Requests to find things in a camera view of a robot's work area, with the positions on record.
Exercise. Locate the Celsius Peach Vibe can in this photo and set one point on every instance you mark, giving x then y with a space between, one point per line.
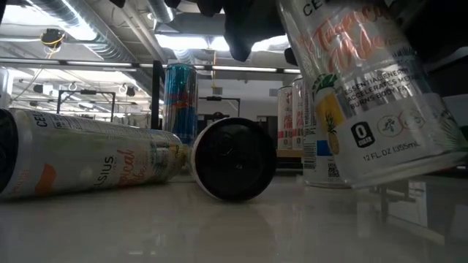
284 117

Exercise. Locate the black screen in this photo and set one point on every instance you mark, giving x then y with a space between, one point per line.
272 126

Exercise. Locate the long silver spiral duct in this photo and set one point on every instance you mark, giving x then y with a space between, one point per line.
102 33

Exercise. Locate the white table mat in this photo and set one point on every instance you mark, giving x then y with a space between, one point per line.
219 226

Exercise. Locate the grey wall vent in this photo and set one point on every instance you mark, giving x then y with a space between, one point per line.
274 92

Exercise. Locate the blue silver Red Bull can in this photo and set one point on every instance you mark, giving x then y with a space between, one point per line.
181 102

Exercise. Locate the round silver duct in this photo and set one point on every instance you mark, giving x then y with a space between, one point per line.
161 11

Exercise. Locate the black metal stand frame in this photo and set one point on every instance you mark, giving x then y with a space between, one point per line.
86 92
219 98

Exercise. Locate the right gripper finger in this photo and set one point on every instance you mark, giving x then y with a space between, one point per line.
424 25
248 25

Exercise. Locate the long ceiling light strip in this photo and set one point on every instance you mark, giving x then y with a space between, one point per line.
241 68

